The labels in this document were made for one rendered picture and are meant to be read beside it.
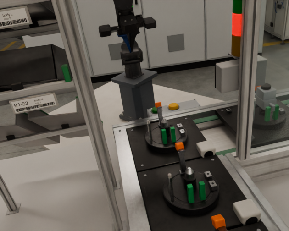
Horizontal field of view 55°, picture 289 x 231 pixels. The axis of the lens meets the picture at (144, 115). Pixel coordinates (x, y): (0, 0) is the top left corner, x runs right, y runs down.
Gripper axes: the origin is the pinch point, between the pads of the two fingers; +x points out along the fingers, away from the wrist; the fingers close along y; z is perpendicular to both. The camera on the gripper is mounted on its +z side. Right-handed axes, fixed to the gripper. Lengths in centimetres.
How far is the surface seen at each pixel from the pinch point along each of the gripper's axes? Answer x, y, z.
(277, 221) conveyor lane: 29, 21, 57
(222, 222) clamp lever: 18, 6, 62
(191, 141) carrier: 28.2, 12.3, 23.9
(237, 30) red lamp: -7.3, 22.1, 33.0
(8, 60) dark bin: -10.2, -28.5, 34.3
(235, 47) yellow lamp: -3.0, 21.8, 32.5
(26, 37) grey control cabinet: 50, -105, -294
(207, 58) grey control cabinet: 113, 129, -263
